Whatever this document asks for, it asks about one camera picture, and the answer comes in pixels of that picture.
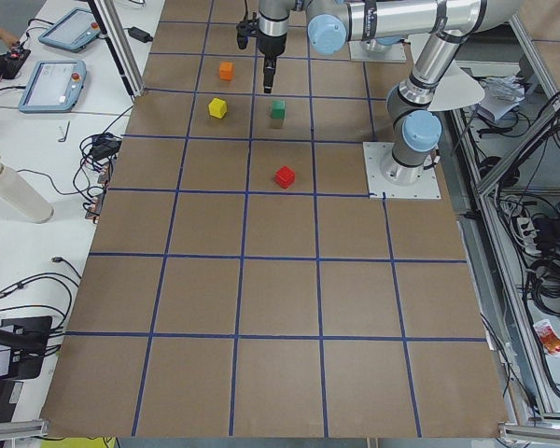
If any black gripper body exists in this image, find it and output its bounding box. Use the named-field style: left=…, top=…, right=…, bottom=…
left=259, top=17, right=287, bottom=58

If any red wooden block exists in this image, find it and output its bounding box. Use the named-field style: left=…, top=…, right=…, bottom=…
left=274, top=166, right=296, bottom=189

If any orange wooden block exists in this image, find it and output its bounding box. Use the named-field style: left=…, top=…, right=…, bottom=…
left=218, top=61, right=234, bottom=81

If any green wooden block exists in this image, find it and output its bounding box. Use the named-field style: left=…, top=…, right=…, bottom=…
left=270, top=100, right=287, bottom=120

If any yellow wooden block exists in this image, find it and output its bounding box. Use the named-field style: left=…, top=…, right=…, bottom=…
left=208, top=97, right=228, bottom=119

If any black power adapter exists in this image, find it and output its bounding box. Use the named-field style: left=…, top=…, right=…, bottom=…
left=90, top=140, right=121, bottom=161

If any far teach pendant tablet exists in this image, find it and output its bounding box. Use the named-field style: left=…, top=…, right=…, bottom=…
left=38, top=7, right=101, bottom=53

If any teach pendant tablet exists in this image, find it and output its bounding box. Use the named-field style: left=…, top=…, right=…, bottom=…
left=38, top=7, right=101, bottom=53
left=18, top=60, right=87, bottom=113

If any near teach pendant tablet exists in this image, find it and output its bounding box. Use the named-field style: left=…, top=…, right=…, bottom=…
left=18, top=60, right=87, bottom=113

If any allen key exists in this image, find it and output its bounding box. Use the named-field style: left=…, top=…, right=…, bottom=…
left=58, top=121, right=71, bottom=143

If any crumpled white paper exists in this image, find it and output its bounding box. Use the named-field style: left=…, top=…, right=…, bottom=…
left=478, top=76, right=525, bottom=122

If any black controller box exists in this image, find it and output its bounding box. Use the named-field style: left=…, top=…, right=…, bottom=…
left=0, top=47, right=31, bottom=79

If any white cylindrical bottle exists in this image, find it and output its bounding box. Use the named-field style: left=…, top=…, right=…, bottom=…
left=0, top=157, right=54, bottom=223

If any white power strip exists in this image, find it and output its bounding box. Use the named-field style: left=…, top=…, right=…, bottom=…
left=515, top=217, right=541, bottom=257

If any black monitor stand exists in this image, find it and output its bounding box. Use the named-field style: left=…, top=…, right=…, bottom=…
left=0, top=316, right=52, bottom=381

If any red snack packet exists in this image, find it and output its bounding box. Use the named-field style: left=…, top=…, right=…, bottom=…
left=533, top=319, right=560, bottom=357

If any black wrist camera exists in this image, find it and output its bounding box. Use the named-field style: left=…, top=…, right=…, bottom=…
left=236, top=12, right=259, bottom=50

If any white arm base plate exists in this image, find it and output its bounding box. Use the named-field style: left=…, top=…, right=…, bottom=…
left=363, top=142, right=441, bottom=201

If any aluminium frame post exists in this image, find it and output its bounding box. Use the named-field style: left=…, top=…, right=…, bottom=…
left=88, top=0, right=145, bottom=98

